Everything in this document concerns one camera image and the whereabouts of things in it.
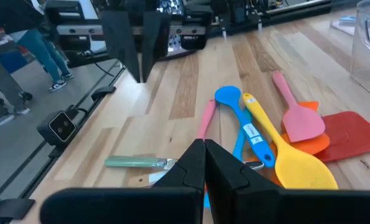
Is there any pink silicone spatula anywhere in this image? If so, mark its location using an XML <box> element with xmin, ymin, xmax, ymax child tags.
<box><xmin>196</xmin><ymin>99</ymin><xmax>217</xmax><ymax>140</ymax></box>
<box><xmin>272</xmin><ymin>70</ymin><xmax>326</xmax><ymax>144</ymax></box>

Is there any black table-level camera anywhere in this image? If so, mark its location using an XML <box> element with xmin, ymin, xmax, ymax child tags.
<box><xmin>37</xmin><ymin>110</ymin><xmax>79</xmax><ymax>158</ymax></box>

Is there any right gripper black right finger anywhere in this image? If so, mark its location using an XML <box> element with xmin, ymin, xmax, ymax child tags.
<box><xmin>204</xmin><ymin>139</ymin><xmax>370</xmax><ymax>224</ymax></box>

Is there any yellow silicone spoon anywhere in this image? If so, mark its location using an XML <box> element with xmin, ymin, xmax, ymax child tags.
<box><xmin>242</xmin><ymin>92</ymin><xmax>339</xmax><ymax>190</ymax></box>

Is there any narrow clear plastic bin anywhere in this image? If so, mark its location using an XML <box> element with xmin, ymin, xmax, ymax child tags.
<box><xmin>349</xmin><ymin>0</ymin><xmax>370</xmax><ymax>105</ymax></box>

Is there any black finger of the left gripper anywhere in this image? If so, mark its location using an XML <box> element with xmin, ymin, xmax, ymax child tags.
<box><xmin>142</xmin><ymin>11</ymin><xmax>172</xmax><ymax>83</ymax></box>
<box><xmin>101</xmin><ymin>11</ymin><xmax>141</xmax><ymax>83</ymax></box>

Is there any green-handled metal knife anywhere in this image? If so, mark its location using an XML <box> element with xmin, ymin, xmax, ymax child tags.
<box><xmin>103</xmin><ymin>155</ymin><xmax>266</xmax><ymax>172</ymax></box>

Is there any blue silicone spoon with label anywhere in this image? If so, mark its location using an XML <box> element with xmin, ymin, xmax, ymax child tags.
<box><xmin>214</xmin><ymin>85</ymin><xmax>277</xmax><ymax>169</ymax></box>

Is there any black frame bracket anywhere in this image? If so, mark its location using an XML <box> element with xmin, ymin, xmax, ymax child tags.
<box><xmin>0</xmin><ymin>186</ymin><xmax>36</xmax><ymax>224</ymax></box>
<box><xmin>90</xmin><ymin>85</ymin><xmax>117</xmax><ymax>101</ymax></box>

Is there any red spatula with wooden handle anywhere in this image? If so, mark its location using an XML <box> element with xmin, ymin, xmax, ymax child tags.
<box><xmin>124</xmin><ymin>111</ymin><xmax>370</xmax><ymax>188</ymax></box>

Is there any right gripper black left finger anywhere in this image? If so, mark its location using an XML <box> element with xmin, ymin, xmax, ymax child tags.
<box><xmin>40</xmin><ymin>138</ymin><xmax>207</xmax><ymax>224</ymax></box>

